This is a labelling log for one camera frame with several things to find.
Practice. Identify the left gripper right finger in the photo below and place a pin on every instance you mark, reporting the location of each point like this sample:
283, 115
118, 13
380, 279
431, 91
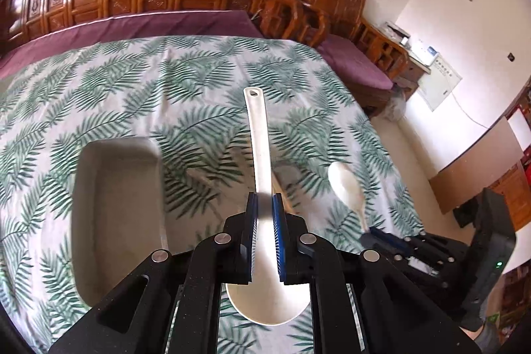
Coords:
295, 260

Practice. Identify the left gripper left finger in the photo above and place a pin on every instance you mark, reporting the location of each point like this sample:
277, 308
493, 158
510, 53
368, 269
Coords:
242, 228

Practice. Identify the small white plastic spoon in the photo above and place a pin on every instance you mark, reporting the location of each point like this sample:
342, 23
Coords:
348, 190

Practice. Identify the grey rectangular metal tray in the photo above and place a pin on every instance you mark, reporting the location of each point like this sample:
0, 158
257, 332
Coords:
118, 215

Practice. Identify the palm leaf tablecloth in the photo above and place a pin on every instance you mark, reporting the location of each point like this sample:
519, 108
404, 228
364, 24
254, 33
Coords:
185, 94

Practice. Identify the wooden side table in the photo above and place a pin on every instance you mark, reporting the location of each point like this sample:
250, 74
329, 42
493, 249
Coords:
410, 75

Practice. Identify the purple armchair cushion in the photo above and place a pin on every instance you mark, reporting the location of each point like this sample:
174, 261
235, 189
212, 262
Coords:
351, 64

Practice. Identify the purple bench cushion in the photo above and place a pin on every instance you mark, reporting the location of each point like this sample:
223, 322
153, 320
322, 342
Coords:
181, 23

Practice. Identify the carved wooden armchair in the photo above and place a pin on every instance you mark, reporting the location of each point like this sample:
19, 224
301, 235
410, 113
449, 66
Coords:
344, 18

